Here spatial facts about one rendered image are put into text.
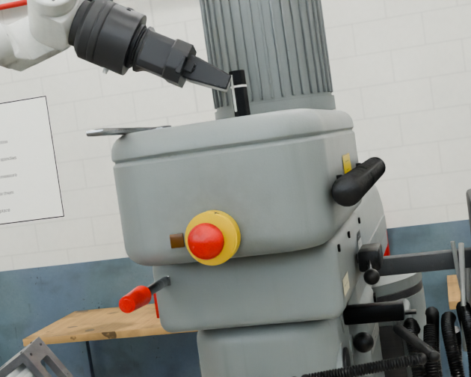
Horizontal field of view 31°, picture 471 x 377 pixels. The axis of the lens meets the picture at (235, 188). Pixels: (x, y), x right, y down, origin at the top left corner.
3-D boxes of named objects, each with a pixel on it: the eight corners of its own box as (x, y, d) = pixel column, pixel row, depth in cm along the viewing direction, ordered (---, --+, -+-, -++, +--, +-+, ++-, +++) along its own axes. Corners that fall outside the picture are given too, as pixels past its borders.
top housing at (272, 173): (333, 250, 91) (313, 104, 91) (111, 274, 98) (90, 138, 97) (367, 205, 137) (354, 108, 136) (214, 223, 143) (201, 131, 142)
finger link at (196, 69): (224, 93, 112) (182, 76, 112) (233, 72, 112) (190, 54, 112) (224, 93, 111) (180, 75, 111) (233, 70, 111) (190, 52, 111)
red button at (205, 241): (223, 259, 89) (218, 222, 89) (188, 262, 90) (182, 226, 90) (231, 254, 92) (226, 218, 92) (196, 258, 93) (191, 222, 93)
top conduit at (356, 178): (364, 205, 93) (359, 173, 93) (327, 209, 94) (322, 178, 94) (386, 176, 137) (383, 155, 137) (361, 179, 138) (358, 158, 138)
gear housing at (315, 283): (347, 320, 101) (336, 238, 101) (158, 336, 107) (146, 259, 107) (368, 270, 134) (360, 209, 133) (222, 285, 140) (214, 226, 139)
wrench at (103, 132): (111, 133, 91) (110, 126, 91) (77, 138, 91) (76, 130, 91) (172, 130, 114) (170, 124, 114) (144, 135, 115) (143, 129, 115)
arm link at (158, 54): (176, 104, 121) (100, 72, 121) (202, 42, 121) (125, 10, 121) (170, 99, 109) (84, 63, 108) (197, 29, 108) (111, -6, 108)
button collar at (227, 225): (240, 262, 92) (232, 209, 92) (188, 268, 93) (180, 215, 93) (244, 259, 94) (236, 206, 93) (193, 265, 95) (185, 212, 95)
